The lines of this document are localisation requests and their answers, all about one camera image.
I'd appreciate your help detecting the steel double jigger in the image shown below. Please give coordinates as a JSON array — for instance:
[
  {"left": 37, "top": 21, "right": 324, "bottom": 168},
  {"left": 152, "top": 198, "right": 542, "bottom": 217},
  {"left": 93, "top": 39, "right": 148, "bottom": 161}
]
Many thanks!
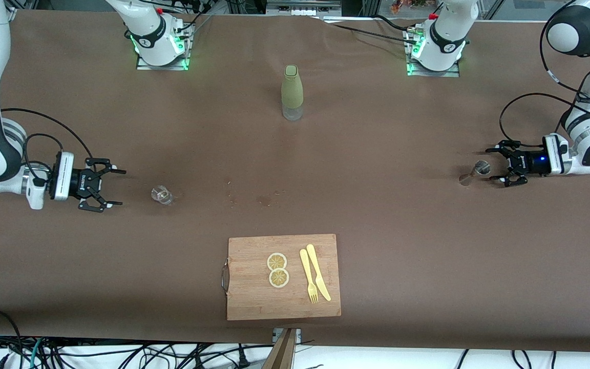
[{"left": 458, "top": 160, "right": 491, "bottom": 187}]

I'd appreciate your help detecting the small clear glass cup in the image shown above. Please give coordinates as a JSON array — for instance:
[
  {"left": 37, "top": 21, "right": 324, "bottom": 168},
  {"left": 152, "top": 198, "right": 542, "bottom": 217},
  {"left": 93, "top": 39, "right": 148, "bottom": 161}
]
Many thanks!
[{"left": 151, "top": 185, "right": 174, "bottom": 205}]

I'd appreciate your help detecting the brown table mat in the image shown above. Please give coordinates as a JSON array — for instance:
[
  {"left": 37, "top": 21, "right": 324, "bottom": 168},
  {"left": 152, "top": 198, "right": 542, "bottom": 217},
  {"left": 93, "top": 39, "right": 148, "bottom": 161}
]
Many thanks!
[{"left": 0, "top": 9, "right": 590, "bottom": 354}]

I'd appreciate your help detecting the wooden cutting board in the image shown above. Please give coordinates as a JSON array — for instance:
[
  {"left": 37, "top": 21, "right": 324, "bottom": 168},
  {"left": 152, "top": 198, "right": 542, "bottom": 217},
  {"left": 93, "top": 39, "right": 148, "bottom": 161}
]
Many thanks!
[{"left": 221, "top": 234, "right": 342, "bottom": 321}]

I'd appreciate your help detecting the glass bottle with green sleeve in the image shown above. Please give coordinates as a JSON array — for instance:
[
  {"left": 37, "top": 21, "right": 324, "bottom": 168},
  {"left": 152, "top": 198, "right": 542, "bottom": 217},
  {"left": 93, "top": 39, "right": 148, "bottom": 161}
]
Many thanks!
[{"left": 281, "top": 65, "right": 304, "bottom": 121}]

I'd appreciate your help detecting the yellow plastic knife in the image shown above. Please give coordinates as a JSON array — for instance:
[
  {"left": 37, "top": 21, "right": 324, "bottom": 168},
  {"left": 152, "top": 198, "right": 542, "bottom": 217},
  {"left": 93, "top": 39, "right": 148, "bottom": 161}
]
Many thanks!
[{"left": 306, "top": 244, "right": 331, "bottom": 301}]

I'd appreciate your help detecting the yellow plastic fork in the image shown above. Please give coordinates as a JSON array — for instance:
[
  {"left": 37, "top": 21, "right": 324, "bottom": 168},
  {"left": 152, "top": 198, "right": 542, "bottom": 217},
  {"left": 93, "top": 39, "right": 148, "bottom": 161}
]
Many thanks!
[{"left": 300, "top": 249, "right": 319, "bottom": 304}]

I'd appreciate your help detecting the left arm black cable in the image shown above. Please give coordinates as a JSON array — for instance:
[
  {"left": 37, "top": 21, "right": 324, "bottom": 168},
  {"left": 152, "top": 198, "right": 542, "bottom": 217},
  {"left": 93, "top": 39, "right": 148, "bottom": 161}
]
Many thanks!
[{"left": 499, "top": 15, "right": 590, "bottom": 150}]

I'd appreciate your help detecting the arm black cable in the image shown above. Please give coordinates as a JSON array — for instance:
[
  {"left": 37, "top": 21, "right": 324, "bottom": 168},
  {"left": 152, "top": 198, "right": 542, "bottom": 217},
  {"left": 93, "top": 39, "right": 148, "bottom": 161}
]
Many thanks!
[
  {"left": 499, "top": 15, "right": 590, "bottom": 150},
  {"left": 1, "top": 108, "right": 94, "bottom": 177}
]

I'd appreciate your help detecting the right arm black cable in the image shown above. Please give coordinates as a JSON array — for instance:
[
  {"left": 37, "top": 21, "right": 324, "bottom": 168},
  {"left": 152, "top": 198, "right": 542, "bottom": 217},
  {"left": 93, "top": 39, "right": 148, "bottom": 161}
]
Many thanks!
[{"left": 1, "top": 108, "right": 94, "bottom": 177}]

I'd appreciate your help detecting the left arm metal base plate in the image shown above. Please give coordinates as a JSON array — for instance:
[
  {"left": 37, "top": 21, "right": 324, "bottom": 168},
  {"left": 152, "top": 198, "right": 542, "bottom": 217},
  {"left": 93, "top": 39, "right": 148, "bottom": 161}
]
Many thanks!
[{"left": 405, "top": 26, "right": 461, "bottom": 78}]

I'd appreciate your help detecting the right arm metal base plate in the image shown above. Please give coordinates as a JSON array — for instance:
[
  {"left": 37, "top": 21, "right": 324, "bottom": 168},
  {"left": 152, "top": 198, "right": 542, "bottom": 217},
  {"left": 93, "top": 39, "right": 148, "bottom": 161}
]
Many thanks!
[{"left": 136, "top": 19, "right": 194, "bottom": 71}]

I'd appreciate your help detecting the teal cable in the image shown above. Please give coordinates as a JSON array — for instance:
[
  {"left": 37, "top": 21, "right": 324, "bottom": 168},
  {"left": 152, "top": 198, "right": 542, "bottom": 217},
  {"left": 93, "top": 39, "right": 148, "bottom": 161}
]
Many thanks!
[{"left": 30, "top": 338, "right": 45, "bottom": 369}]

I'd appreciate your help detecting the black cable across mat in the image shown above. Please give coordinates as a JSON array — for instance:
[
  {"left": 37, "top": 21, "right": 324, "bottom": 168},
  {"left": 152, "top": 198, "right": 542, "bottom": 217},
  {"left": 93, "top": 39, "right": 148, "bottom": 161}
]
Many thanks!
[{"left": 321, "top": 14, "right": 419, "bottom": 46}]

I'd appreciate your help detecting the slanted stand post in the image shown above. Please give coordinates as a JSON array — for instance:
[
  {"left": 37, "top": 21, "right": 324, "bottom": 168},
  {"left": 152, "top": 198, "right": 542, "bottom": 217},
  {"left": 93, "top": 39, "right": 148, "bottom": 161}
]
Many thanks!
[{"left": 261, "top": 328, "right": 299, "bottom": 369}]

